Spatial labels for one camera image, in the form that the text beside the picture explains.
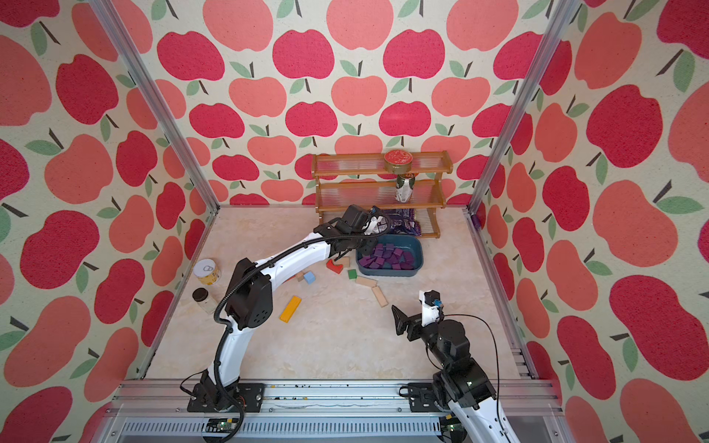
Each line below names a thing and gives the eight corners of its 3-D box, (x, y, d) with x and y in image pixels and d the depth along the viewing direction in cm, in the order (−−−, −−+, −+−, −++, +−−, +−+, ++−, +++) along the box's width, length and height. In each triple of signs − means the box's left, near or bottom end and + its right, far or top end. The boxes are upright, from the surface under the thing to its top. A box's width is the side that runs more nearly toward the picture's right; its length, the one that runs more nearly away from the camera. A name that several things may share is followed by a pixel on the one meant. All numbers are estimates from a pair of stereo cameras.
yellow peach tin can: (196, 285, 99) (188, 277, 94) (204, 267, 104) (197, 258, 100) (217, 285, 99) (210, 277, 94) (224, 267, 104) (218, 258, 100)
